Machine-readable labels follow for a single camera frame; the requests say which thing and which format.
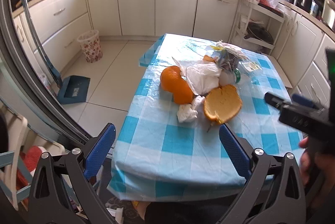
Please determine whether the clear plastic food container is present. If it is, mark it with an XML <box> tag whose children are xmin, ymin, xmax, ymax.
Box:
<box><xmin>237</xmin><ymin>56</ymin><xmax>262</xmax><ymax>76</ymax></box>

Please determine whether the blue checkered plastic tablecloth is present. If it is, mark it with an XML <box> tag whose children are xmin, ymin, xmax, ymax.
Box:
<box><xmin>107</xmin><ymin>34</ymin><xmax>303</xmax><ymax>201</ymax></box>

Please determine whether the floral patterned waste basket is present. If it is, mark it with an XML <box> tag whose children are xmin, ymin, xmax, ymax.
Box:
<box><xmin>77</xmin><ymin>30</ymin><xmax>103</xmax><ymax>63</ymax></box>

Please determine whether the crushed grey milk carton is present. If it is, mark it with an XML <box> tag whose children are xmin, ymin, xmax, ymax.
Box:
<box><xmin>211</xmin><ymin>47</ymin><xmax>240</xmax><ymax>72</ymax></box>

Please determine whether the white tissue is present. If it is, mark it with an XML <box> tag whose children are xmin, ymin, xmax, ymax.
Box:
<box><xmin>177</xmin><ymin>95</ymin><xmax>205</xmax><ymax>123</ymax></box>

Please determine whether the person's right hand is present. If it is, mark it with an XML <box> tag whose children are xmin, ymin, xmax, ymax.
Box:
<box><xmin>299</xmin><ymin>136</ymin><xmax>335</xmax><ymax>209</ymax></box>

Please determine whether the black frying pan on rack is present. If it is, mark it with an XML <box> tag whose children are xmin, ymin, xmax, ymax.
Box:
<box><xmin>244</xmin><ymin>22</ymin><xmax>274</xmax><ymax>44</ymax></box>

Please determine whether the white plastic bag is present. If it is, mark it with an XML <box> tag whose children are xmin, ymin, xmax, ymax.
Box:
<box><xmin>173</xmin><ymin>58</ymin><xmax>222</xmax><ymax>95</ymax></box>

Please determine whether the blue dustpan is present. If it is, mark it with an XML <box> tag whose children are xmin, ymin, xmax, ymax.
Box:
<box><xmin>57</xmin><ymin>75</ymin><xmax>90</xmax><ymax>105</ymax></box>

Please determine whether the white storage rack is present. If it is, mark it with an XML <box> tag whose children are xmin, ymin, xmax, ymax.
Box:
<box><xmin>229</xmin><ymin>0</ymin><xmax>285</xmax><ymax>54</ymax></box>

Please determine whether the orange peel half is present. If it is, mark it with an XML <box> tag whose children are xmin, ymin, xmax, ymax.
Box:
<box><xmin>203</xmin><ymin>85</ymin><xmax>242</xmax><ymax>124</ymax></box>

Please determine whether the camera with screen on gripper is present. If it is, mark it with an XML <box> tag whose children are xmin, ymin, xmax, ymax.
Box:
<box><xmin>325</xmin><ymin>48</ymin><xmax>335</xmax><ymax>83</ymax></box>

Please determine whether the orange peel half dome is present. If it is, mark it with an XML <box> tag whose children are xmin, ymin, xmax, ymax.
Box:
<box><xmin>160</xmin><ymin>65</ymin><xmax>194</xmax><ymax>105</ymax></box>

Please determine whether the white plastic bottle green label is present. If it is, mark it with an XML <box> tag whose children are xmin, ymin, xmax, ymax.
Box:
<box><xmin>219</xmin><ymin>68</ymin><xmax>241</xmax><ymax>86</ymax></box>

